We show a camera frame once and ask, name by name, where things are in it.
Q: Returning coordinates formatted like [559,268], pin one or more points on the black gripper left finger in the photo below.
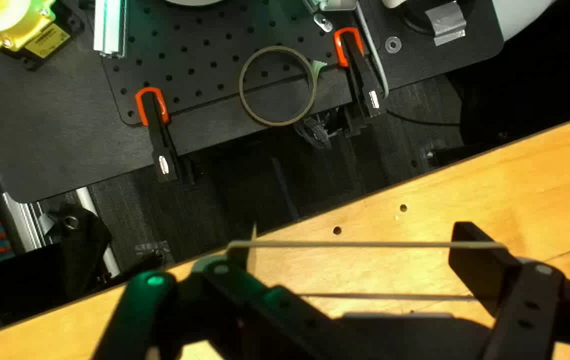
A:
[164,312]

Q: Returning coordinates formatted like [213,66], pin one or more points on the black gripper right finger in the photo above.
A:
[531,312]

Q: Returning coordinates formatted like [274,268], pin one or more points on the orange black spring clamp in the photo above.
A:
[362,76]
[161,133]

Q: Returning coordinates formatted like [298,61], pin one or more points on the black perforated board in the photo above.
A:
[197,61]

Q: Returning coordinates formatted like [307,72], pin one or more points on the black mounting plate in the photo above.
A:
[417,62]

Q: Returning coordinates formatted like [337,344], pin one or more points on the aluminium extrusion profile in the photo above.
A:
[109,26]

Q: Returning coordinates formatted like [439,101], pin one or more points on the white rounded housing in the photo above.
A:
[521,16]

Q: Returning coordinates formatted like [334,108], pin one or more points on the aluminium frame rail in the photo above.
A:
[25,223]

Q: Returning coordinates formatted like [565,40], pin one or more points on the grey metal bracket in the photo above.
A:
[444,22]

